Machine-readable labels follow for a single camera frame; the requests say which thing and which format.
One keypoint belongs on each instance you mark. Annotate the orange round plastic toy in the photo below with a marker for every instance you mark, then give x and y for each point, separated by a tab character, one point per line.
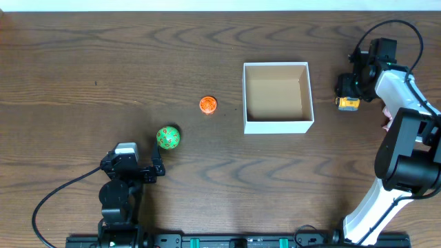
208	104

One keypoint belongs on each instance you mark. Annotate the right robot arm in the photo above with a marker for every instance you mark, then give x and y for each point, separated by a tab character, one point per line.
407	164

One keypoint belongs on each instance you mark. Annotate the white cardboard box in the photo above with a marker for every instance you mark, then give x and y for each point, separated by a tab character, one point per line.
277	98

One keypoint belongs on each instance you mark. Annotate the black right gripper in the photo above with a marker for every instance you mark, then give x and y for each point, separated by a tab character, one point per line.
344	87

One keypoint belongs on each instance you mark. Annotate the green ball with red numbers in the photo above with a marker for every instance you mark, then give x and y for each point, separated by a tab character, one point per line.
168	137

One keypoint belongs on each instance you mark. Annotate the black mounting rail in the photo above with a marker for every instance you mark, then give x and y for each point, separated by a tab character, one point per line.
179	241

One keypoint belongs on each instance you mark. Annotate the pink and white duck figure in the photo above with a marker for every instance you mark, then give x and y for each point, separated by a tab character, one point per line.
387	118

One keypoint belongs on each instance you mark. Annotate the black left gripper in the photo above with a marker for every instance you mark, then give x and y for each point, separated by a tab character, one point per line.
136	173

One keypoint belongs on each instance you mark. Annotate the grey and yellow toy truck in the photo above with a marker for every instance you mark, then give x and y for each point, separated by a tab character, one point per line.
347	104

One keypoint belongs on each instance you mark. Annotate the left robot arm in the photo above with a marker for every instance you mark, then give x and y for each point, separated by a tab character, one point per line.
121	197

